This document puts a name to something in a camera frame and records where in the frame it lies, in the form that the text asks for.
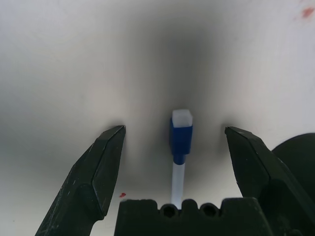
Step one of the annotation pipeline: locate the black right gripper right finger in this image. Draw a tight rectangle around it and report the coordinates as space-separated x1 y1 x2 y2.
224 125 315 236

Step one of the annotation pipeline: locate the white pen with blue cap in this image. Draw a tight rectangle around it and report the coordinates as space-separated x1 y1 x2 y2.
169 109 194 207

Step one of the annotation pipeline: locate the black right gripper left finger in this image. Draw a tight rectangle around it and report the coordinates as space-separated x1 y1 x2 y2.
34 124 127 236

